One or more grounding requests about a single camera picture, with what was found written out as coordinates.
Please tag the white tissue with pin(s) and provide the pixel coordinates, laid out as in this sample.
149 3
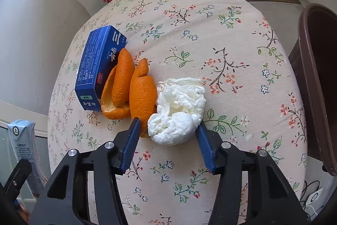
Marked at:
176 114

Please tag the blue cardboard box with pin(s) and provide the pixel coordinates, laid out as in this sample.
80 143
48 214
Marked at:
97 64

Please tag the white power adapter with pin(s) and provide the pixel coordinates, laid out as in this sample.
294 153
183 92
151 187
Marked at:
314 197

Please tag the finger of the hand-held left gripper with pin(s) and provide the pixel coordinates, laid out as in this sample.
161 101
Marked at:
19 175

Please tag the orange peel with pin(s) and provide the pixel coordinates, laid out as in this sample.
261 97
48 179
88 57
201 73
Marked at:
143 93
122 74

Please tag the light blue milk carton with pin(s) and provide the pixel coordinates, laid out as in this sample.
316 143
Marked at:
22 140

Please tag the floral tablecloth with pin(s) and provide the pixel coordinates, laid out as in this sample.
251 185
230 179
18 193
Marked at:
210 30

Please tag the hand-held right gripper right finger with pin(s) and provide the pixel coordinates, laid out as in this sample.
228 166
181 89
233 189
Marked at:
206 148

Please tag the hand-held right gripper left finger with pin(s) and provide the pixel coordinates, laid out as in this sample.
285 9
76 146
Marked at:
130 143

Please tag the brown trash bin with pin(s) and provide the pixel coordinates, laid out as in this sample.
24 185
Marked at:
316 69

